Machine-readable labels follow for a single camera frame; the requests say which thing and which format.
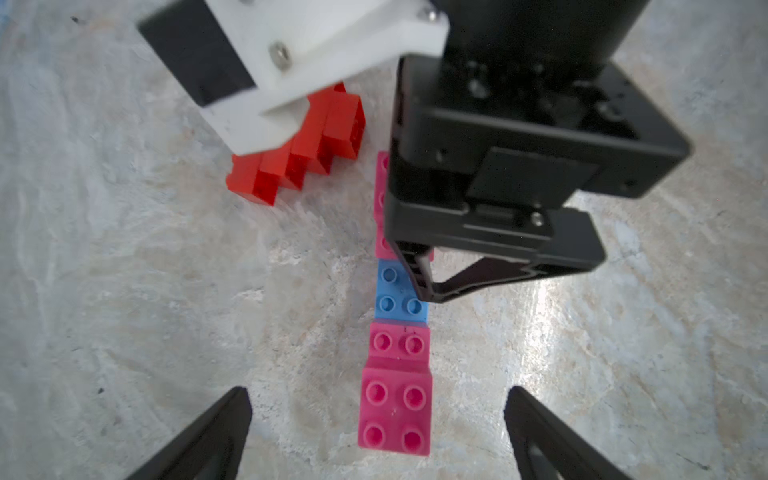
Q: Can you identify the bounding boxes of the blue lego brick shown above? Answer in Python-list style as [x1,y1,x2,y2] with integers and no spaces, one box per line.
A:
[374,260,428,324]

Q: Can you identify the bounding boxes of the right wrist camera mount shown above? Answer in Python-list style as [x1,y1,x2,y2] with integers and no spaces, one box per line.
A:
[137,0,450,155]

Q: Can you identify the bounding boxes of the pink lego brick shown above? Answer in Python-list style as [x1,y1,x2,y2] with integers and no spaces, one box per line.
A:
[357,366,433,456]
[373,150,398,260]
[368,321,431,370]

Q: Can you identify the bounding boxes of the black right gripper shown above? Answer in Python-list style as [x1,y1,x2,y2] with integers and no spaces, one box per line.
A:
[384,1,691,303]

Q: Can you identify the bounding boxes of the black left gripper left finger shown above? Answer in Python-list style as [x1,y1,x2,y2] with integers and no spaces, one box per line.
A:
[129,386,252,480]

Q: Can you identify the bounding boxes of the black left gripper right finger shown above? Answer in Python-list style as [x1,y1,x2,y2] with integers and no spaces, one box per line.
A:
[504,386,630,480]

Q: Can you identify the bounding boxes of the red long lego brick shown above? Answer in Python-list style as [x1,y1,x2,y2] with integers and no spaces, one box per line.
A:
[226,83,366,206]

